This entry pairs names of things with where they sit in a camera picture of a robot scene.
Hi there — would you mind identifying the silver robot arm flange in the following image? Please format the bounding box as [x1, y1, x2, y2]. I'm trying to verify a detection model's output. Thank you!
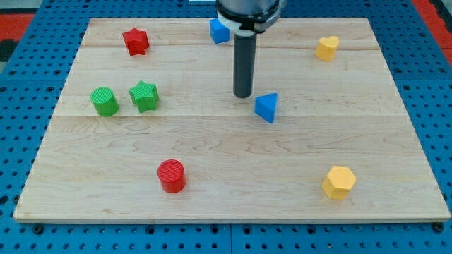
[216, 0, 287, 37]

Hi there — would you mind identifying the green star block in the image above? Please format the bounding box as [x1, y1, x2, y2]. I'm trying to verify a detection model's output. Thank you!
[129, 80, 159, 113]

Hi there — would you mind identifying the red star block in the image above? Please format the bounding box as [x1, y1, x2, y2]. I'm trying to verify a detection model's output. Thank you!
[122, 28, 150, 56]

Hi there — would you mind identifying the blue triangle block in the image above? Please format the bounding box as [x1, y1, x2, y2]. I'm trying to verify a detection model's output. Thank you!
[254, 93, 278, 123]

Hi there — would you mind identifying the red cylinder block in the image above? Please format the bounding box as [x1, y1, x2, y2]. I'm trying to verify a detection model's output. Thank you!
[157, 159, 186, 193]

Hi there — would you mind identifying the light wooden board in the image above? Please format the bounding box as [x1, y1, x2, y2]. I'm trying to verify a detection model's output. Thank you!
[13, 18, 451, 224]

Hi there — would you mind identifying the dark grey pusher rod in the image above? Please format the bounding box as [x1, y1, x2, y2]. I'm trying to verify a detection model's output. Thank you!
[233, 35, 256, 98]

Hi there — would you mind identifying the blue cube block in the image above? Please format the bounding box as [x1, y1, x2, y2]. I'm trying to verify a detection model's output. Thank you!
[209, 18, 231, 44]

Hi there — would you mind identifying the green cylinder block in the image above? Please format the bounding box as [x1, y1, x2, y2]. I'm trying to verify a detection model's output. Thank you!
[90, 87, 119, 117]

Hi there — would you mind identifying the yellow hexagon block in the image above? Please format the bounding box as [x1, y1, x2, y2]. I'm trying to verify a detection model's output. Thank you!
[321, 166, 357, 200]

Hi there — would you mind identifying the yellow heart block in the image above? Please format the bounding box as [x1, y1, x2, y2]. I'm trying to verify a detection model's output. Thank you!
[315, 35, 340, 61]

